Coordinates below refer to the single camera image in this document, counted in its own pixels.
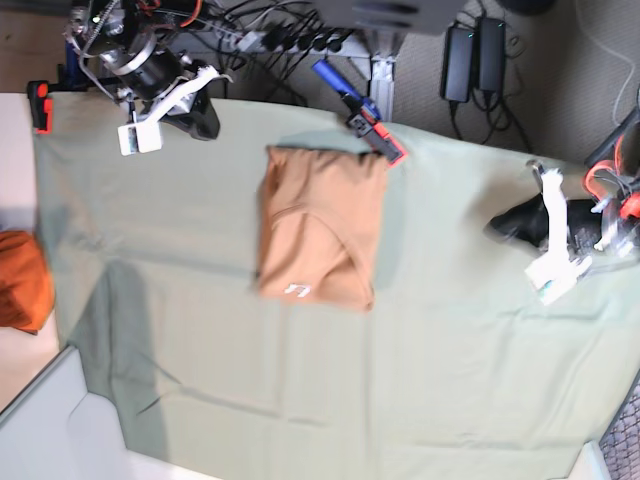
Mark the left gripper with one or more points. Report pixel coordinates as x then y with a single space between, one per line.
567 228

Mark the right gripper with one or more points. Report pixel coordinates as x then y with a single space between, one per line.
185 105

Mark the tan orange T-shirt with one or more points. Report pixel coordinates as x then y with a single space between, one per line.
321 217

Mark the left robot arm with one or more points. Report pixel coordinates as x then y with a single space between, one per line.
607 219

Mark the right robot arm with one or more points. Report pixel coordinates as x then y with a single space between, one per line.
123 47

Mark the white power strip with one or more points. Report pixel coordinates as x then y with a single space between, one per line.
333 42

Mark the blue clamp at middle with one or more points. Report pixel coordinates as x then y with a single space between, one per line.
364 119

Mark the black power adapter pair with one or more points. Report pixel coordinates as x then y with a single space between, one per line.
474 58

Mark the light green table cloth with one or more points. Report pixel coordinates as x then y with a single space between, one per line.
458 371

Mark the purple patterned mat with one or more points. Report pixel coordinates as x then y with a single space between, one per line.
620 443

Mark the dark orange folded garment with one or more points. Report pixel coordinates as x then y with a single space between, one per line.
27 289

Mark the grey plastic bin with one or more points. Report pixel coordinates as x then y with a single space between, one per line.
56 429

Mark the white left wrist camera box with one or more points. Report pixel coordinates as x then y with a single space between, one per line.
553 274

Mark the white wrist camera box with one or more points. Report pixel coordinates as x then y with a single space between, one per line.
142 137
553 274

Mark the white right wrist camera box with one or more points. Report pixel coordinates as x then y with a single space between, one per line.
142 137

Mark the aluminium frame post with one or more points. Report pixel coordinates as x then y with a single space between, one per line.
383 48

